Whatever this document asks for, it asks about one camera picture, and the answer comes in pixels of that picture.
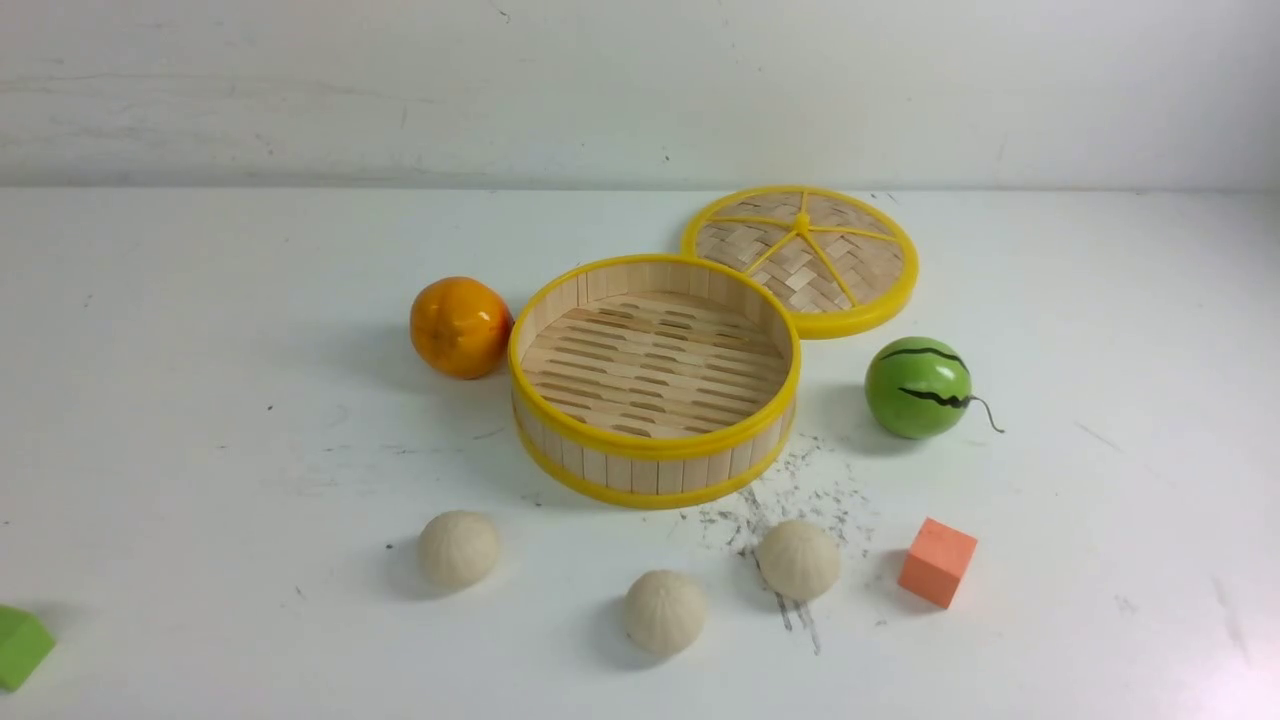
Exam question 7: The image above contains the yellow-rimmed bamboo steamer tray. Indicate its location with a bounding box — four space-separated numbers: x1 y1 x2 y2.
508 254 803 510

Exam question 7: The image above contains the green toy watermelon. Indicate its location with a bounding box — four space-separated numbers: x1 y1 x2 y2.
863 336 1005 439

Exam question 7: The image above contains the orange toy fruit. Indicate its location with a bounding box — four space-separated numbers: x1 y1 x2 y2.
410 275 515 380

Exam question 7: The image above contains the green foam block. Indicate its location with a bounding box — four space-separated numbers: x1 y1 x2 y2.
0 605 56 693

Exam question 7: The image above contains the white bun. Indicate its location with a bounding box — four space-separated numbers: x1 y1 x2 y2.
623 570 708 659
755 519 840 602
417 510 500 591

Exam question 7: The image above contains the yellow-rimmed bamboo steamer lid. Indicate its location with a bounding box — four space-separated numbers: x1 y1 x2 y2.
681 184 919 340

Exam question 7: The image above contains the orange foam cube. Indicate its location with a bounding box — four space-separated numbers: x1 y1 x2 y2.
897 518 978 609

